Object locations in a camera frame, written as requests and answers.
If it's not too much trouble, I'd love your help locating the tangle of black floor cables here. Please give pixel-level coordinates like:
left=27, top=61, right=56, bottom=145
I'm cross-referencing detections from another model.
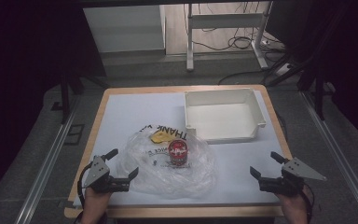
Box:
left=195, top=26, right=264, bottom=52

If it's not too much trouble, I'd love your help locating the black floor cable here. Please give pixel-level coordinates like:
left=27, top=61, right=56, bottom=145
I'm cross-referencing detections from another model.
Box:
left=217, top=69, right=276, bottom=86

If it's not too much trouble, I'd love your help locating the dark metal stand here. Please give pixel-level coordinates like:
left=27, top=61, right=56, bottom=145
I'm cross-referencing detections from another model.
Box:
left=59, top=70, right=73, bottom=125
left=312, top=69, right=328, bottom=121

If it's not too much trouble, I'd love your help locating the black frame bar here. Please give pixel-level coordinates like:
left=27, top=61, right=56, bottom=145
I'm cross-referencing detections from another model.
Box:
left=77, top=0, right=276, bottom=6

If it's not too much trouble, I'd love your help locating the aluminium rail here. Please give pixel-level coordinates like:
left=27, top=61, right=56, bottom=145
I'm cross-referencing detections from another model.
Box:
left=300, top=91, right=358, bottom=224
left=14, top=102, right=79, bottom=224

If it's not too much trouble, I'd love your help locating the red can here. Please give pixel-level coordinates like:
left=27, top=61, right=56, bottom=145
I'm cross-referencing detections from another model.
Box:
left=168, top=139, right=189, bottom=166

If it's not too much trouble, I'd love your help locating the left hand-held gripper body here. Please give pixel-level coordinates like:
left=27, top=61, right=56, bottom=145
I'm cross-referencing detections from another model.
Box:
left=82, top=154, right=131, bottom=194

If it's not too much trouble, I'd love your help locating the white-legged desk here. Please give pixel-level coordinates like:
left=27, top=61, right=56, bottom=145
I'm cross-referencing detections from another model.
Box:
left=185, top=2, right=273, bottom=72

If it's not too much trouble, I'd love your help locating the white power strip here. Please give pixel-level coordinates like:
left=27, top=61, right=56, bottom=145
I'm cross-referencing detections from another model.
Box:
left=274, top=63, right=294, bottom=77

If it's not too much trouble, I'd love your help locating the white cabinet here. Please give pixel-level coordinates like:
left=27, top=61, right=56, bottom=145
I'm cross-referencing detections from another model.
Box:
left=83, top=4, right=167, bottom=54

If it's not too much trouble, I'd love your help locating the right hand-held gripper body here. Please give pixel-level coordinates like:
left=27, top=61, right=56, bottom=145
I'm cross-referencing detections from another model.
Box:
left=258, top=157, right=328, bottom=198

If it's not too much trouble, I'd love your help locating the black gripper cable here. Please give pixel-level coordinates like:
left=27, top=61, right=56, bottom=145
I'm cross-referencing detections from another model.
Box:
left=300, top=182, right=315, bottom=224
left=76, top=164, right=91, bottom=203

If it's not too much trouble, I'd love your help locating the white table mat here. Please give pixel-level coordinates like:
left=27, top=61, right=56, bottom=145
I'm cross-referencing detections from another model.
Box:
left=74, top=90, right=291, bottom=208

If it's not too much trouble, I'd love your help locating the clear printed plastic bag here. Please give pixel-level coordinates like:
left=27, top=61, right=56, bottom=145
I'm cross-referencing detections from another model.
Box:
left=116, top=124, right=217, bottom=200

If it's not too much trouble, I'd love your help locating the white plastic bin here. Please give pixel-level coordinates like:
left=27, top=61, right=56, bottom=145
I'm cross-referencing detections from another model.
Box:
left=184, top=88, right=268, bottom=145

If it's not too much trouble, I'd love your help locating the person's left hand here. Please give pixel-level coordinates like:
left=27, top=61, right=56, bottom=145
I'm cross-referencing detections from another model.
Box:
left=79, top=187, right=113, bottom=224

